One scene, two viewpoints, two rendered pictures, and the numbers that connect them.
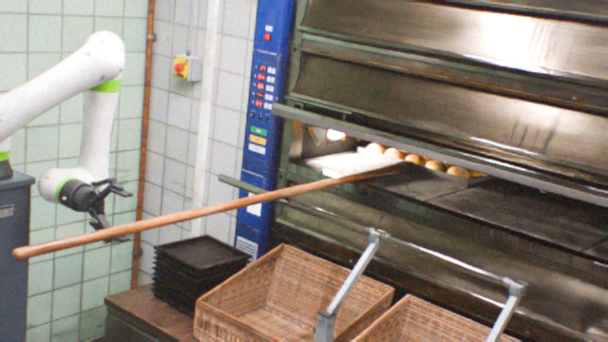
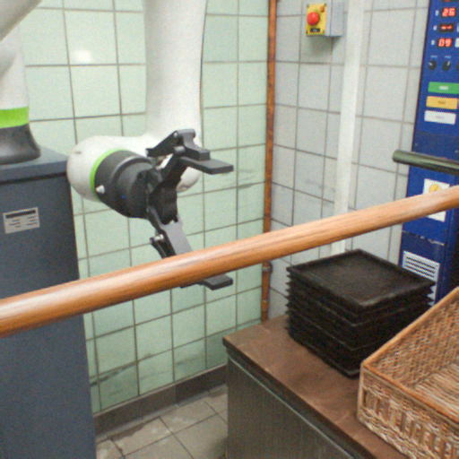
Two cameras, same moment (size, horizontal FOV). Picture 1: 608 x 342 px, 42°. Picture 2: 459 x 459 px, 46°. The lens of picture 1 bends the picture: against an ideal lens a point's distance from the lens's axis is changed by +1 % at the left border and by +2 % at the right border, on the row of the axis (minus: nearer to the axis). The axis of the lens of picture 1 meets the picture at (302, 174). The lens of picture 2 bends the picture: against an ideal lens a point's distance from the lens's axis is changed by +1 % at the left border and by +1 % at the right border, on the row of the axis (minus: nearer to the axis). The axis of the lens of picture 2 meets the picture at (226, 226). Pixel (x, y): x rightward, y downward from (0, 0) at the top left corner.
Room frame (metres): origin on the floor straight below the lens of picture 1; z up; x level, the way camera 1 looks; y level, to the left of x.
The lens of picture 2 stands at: (1.63, 0.32, 1.40)
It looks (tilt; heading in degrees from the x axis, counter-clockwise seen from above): 19 degrees down; 17
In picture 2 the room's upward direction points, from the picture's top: straight up
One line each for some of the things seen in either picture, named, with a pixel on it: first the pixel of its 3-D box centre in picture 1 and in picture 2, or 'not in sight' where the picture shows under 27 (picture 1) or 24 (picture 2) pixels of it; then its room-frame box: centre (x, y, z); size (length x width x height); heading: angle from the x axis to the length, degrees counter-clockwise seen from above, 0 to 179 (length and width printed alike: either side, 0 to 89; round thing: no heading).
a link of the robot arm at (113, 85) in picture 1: (104, 60); not in sight; (2.49, 0.66, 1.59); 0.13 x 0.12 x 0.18; 15
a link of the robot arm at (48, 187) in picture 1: (61, 186); (109, 170); (2.38, 0.75, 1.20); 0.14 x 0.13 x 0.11; 51
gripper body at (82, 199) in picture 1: (92, 201); (154, 195); (2.27, 0.62, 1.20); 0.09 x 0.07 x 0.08; 51
